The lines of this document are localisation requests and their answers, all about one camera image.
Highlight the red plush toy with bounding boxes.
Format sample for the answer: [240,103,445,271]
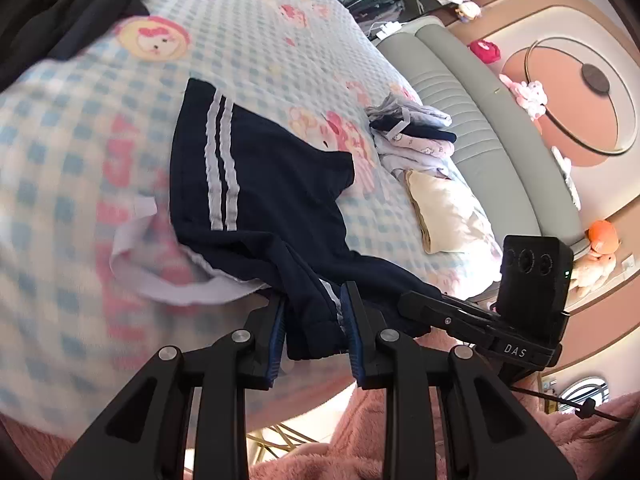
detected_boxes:
[469,37,502,65]

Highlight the round wall lamp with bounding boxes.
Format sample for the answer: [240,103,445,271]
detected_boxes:
[525,37,640,156]

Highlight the blue checked printed blanket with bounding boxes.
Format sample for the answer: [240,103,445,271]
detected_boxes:
[0,0,506,441]

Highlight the gold wire frame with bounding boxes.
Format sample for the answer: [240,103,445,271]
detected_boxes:
[250,422,321,461]

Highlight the cream folded cloth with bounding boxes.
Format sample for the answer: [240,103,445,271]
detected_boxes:
[404,169,493,256]

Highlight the pink bed sheet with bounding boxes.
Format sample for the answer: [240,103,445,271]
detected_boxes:
[0,410,76,480]

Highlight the black cable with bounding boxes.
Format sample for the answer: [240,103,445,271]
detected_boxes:
[510,385,636,426]

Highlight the black clothes pile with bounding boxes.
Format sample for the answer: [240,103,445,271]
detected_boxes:
[0,0,178,91]

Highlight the pink bunny plush toy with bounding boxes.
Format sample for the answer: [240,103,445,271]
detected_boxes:
[499,74,548,121]

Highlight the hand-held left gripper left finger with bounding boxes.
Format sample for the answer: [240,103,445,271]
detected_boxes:
[52,292,288,480]

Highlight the white cloth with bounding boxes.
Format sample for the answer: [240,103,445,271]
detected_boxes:
[110,195,271,308]

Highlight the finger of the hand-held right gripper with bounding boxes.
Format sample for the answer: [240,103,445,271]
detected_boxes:
[397,287,501,338]

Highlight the grey padded headboard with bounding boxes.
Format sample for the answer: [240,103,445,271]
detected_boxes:
[375,15,591,261]

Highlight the orange plush toy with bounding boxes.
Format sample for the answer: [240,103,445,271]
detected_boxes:
[587,219,623,253]

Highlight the white plush toy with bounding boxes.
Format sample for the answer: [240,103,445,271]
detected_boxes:
[550,145,583,211]

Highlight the pale pink plush toy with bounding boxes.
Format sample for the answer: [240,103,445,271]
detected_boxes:
[570,250,618,298]

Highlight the navy white striped shorts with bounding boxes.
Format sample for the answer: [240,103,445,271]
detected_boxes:
[169,77,443,361]

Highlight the pile of folded clothes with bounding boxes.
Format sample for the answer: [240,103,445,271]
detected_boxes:
[365,94,458,181]

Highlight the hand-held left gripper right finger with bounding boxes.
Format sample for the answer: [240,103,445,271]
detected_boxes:
[340,281,578,480]

